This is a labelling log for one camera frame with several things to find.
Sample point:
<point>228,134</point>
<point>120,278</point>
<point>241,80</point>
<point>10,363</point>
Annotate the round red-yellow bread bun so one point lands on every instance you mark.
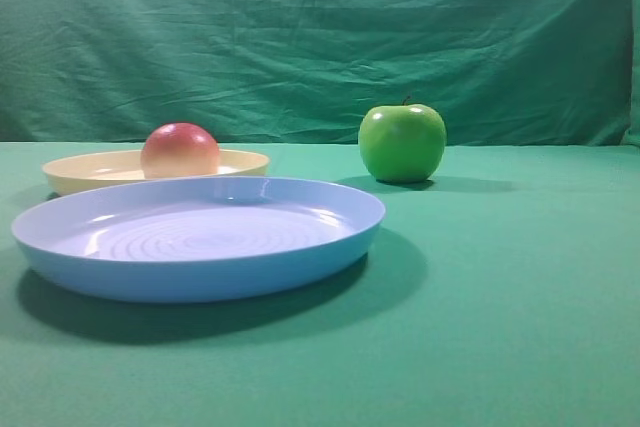
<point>178,150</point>

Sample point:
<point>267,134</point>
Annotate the blue plastic plate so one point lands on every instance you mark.
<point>194,240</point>

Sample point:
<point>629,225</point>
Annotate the yellow plastic plate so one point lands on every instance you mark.
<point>80,173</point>

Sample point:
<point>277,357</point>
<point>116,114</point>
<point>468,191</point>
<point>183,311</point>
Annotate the green apple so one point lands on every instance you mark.
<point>403,143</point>

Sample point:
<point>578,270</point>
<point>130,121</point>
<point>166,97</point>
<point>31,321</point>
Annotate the green table cloth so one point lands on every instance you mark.
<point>503,293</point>

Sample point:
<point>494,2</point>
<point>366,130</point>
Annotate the green backdrop cloth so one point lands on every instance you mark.
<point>500,72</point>

